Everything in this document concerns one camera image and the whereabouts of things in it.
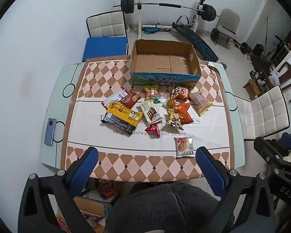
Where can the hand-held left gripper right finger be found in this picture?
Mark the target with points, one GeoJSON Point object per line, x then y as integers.
{"type": "Point", "coordinates": [212, 173]}

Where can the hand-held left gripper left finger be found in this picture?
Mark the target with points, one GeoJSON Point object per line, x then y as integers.
{"type": "Point", "coordinates": [83, 172]}

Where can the orange snack packet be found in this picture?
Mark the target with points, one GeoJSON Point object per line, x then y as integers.
{"type": "Point", "coordinates": [184, 111]}

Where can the printed cardboard box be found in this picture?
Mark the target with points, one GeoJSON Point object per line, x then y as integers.
{"type": "Point", "coordinates": [163, 64]}

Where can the red snack bag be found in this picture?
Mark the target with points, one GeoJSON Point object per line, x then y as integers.
{"type": "Point", "coordinates": [106, 190]}

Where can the brown cardboard box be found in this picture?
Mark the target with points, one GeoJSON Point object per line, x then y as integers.
{"type": "Point", "coordinates": [89, 206]}

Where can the white padded chair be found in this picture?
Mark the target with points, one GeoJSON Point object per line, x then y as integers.
{"type": "Point", "coordinates": [262, 111]}
{"type": "Point", "coordinates": [106, 24]}

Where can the checkered tablecloth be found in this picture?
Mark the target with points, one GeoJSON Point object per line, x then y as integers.
{"type": "Point", "coordinates": [92, 136]}

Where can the white cookie packet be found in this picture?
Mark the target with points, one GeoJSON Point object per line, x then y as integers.
{"type": "Point", "coordinates": [184, 146]}

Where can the grey smartphone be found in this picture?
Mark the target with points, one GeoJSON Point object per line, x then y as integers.
{"type": "Point", "coordinates": [50, 132]}

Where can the person's dark fleece clothing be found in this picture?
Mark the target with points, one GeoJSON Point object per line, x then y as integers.
{"type": "Point", "coordinates": [160, 208]}

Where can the yellow panda snack packet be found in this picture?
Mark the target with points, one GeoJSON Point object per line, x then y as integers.
{"type": "Point", "coordinates": [174, 120]}

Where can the small wooden stool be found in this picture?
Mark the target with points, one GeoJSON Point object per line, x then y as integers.
{"type": "Point", "coordinates": [251, 85]}

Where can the brown wooden chair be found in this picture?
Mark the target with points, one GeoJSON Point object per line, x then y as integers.
{"type": "Point", "coordinates": [289, 74]}

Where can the yellow black snack packet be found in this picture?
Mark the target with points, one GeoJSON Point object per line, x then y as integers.
{"type": "Point", "coordinates": [122, 117]}

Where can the yellow bread packet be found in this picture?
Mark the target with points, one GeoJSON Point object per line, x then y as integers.
{"type": "Point", "coordinates": [200, 102]}

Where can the small red snack packet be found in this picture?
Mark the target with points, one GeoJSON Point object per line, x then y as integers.
{"type": "Point", "coordinates": [153, 129]}

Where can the red white snack packet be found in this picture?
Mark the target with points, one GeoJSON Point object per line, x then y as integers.
{"type": "Point", "coordinates": [112, 96]}

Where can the braised egg packet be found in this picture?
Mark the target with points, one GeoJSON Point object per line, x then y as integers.
{"type": "Point", "coordinates": [170, 102]}

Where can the black exercise machine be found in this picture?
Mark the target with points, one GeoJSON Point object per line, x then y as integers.
{"type": "Point", "coordinates": [259, 60]}

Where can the red panda snack packet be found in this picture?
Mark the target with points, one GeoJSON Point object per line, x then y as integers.
{"type": "Point", "coordinates": [180, 93]}

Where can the brown snack packet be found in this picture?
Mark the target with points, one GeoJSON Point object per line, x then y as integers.
{"type": "Point", "coordinates": [131, 99]}

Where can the white chocolate stick packet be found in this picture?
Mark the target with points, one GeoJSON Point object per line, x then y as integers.
{"type": "Point", "coordinates": [149, 111]}

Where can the colourful candy bag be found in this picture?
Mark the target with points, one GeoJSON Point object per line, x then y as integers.
{"type": "Point", "coordinates": [152, 94]}

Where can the black dumbbell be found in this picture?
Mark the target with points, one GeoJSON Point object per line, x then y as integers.
{"type": "Point", "coordinates": [245, 47]}

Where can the blue seat cushion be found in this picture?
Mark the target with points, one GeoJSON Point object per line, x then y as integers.
{"type": "Point", "coordinates": [104, 48]}

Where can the black weight bench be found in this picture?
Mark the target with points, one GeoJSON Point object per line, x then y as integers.
{"type": "Point", "coordinates": [196, 41]}

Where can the grey folding chair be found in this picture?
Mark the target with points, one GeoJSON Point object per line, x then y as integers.
{"type": "Point", "coordinates": [229, 20]}

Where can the blue balance disc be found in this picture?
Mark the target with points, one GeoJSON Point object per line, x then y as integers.
{"type": "Point", "coordinates": [150, 30]}

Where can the white barbell rack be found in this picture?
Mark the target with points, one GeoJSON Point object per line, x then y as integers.
{"type": "Point", "coordinates": [138, 21]}

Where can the black barbell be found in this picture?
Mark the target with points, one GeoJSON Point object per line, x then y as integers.
{"type": "Point", "coordinates": [148, 4]}

